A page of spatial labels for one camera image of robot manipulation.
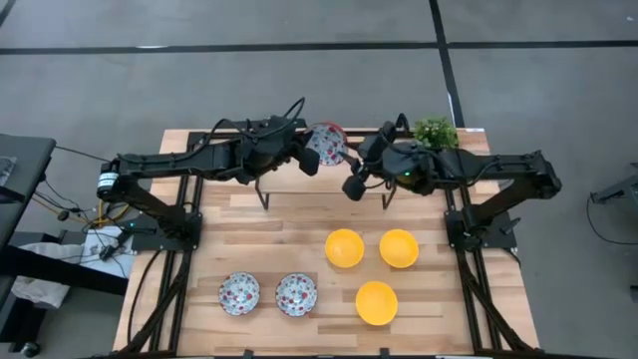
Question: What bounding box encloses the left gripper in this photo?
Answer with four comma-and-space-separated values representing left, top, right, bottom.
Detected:
243, 115, 322, 179

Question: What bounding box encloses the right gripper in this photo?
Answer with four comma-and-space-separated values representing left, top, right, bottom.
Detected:
342, 133, 408, 202

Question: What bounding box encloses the floral bowl with red outside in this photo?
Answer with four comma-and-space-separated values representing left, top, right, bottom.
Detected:
217, 271, 261, 317
304, 122, 349, 168
274, 272, 319, 318

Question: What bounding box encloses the yellow plastic mini bowl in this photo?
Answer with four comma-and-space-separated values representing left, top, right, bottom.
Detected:
355, 280, 400, 327
324, 227, 366, 269
378, 228, 421, 270

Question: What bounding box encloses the wooden shelf with black legs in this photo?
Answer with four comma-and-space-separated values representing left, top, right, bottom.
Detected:
253, 130, 399, 211

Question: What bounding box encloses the black bar with blue light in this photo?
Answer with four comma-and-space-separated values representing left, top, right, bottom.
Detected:
216, 118, 308, 130

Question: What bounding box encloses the small green potted plant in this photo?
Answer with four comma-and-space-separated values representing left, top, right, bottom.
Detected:
412, 116, 460, 151

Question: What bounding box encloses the black beam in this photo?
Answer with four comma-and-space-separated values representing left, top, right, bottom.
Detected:
0, 244, 130, 296

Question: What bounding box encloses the grey metal stand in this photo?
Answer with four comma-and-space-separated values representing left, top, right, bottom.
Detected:
590, 174, 638, 205

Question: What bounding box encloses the black desk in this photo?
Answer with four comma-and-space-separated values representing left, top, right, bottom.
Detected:
0, 133, 57, 253

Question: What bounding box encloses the white crumpled cloth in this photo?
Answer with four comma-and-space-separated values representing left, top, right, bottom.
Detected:
10, 240, 101, 311

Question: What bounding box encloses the black aluminium table frame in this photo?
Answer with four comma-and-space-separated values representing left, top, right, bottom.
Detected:
114, 127, 542, 359

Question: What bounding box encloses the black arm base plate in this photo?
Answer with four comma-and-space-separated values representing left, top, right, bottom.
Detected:
444, 208, 518, 251
130, 211, 204, 252

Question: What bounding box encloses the yellow cable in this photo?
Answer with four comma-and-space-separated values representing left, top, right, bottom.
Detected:
32, 196, 131, 228

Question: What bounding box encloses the thick black cable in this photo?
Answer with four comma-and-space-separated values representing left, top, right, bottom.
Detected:
127, 248, 163, 346

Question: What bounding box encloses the thin black cable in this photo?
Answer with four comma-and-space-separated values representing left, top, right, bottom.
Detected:
53, 144, 112, 165

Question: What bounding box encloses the black floor cable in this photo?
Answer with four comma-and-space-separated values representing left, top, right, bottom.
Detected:
585, 196, 638, 246

